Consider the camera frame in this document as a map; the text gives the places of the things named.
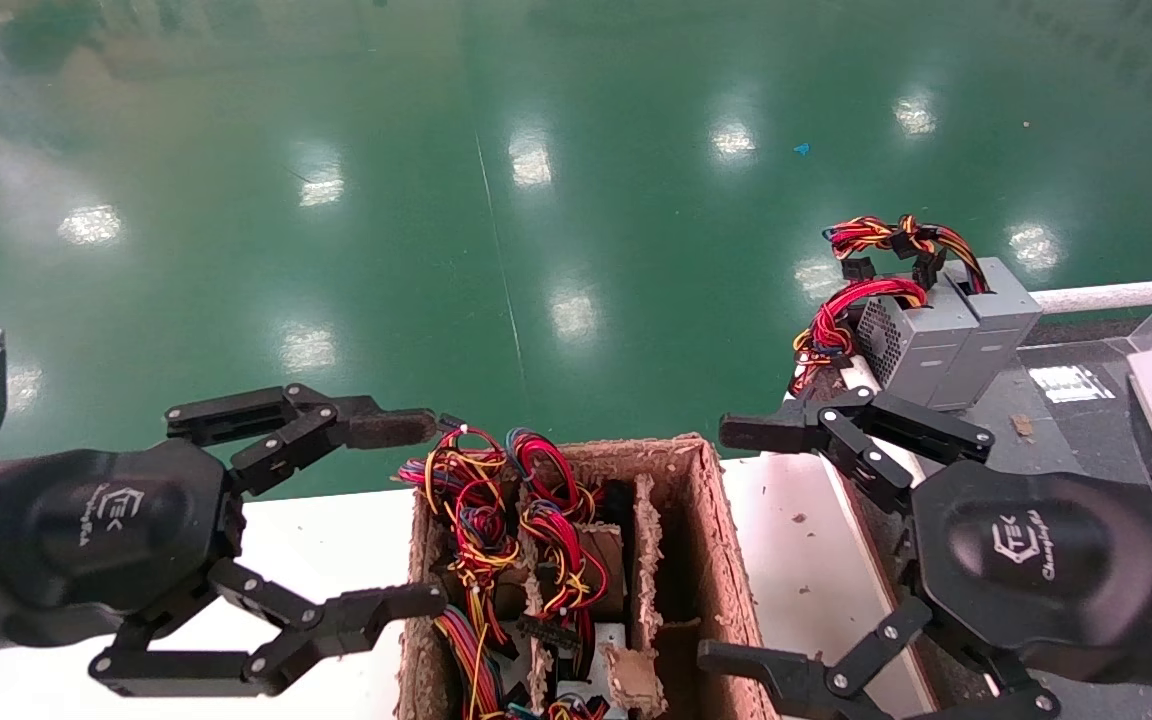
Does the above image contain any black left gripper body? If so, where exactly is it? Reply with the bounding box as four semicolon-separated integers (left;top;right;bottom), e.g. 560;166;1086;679
0;438;244;646

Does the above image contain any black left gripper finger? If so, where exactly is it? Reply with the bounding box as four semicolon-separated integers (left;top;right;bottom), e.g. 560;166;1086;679
166;383;438;497
88;558;448;699

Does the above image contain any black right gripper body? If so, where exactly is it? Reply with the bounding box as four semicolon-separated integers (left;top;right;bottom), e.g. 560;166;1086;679
909;462;1152;683

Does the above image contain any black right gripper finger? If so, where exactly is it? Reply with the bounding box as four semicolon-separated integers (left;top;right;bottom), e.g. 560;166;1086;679
698;595;1062;720
719;387;995;513

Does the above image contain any black conveyor belt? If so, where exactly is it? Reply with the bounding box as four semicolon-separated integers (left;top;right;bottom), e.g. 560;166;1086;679
816;315;1152;720

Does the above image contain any brown cardboard box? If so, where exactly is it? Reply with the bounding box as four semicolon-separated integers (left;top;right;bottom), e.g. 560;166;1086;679
396;432;779;720

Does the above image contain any brown cardboard divider insert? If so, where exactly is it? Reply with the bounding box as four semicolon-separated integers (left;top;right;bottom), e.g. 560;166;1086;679
604;472;669;717

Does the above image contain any grey power supply with cables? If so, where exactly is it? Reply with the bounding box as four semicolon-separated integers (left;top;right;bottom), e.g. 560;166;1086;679
396;414;523;603
824;214;1044;412
431;604;513;720
506;428;613;653
791;255;983;407
511;622;629;720

